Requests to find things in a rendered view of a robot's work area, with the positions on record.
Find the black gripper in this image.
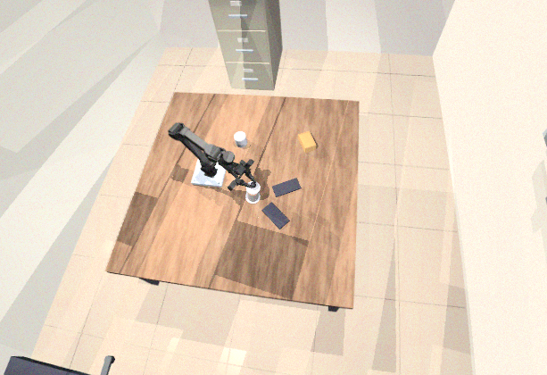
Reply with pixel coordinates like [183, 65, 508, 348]
[227, 159, 256, 191]

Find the tan rectangular block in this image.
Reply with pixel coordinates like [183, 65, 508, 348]
[298, 131, 316, 153]

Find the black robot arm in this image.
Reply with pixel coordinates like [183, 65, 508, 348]
[169, 122, 247, 178]

